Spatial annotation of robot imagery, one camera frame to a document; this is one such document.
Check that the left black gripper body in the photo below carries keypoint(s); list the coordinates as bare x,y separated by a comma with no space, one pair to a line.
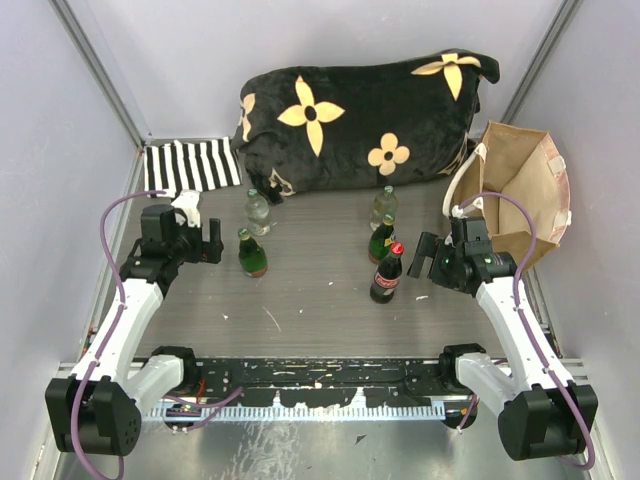
191,247

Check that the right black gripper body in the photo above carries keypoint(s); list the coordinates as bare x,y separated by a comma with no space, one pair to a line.
444,269

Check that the green glass bottle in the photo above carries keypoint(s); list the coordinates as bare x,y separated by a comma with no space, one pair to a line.
382,239
252,256

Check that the coca-cola glass bottle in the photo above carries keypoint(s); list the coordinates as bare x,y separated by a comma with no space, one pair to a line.
387,275

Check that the clear soda bottle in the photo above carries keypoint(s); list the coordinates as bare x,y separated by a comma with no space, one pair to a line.
258,213
385,202

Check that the brown jute canvas bag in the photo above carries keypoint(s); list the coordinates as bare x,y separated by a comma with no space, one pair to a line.
525,165

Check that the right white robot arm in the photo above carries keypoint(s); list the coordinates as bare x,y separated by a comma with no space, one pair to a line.
541,411

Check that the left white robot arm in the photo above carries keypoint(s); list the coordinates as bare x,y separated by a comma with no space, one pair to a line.
98,408

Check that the black white striped cloth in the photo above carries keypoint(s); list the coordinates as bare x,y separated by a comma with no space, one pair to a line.
200,166

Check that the black floral plush pillow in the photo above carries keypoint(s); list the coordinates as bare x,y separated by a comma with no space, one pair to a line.
307,128

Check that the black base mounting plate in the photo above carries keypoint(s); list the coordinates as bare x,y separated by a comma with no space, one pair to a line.
321,382

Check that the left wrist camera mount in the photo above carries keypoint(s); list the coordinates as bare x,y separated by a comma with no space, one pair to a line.
186,209

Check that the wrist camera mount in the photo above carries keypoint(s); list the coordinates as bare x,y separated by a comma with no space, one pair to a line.
460,212
186,209

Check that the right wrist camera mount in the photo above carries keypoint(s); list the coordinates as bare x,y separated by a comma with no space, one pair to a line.
460,212

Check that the aluminium front rail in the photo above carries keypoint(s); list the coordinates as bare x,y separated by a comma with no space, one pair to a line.
180,413

